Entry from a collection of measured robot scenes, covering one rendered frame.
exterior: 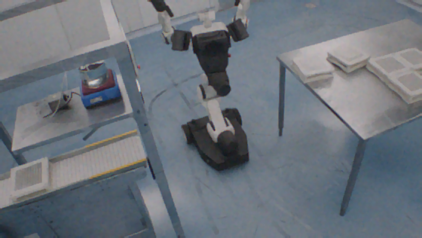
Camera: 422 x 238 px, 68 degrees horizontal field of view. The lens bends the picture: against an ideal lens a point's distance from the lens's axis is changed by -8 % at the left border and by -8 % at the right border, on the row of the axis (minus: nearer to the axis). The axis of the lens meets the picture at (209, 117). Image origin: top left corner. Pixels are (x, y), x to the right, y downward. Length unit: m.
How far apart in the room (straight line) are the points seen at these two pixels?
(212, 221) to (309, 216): 0.77
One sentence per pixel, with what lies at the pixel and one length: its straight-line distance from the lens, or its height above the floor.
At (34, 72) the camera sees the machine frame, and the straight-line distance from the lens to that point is 1.54.
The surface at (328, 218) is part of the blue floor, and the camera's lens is 2.85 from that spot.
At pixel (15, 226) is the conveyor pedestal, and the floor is 0.73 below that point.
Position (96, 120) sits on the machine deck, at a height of 1.38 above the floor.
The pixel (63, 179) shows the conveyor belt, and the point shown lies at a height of 0.94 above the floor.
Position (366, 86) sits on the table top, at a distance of 2.61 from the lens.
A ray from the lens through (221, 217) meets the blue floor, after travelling 2.83.
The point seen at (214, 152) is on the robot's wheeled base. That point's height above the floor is 0.17.
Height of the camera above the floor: 2.38
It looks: 41 degrees down
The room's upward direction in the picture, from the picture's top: 8 degrees counter-clockwise
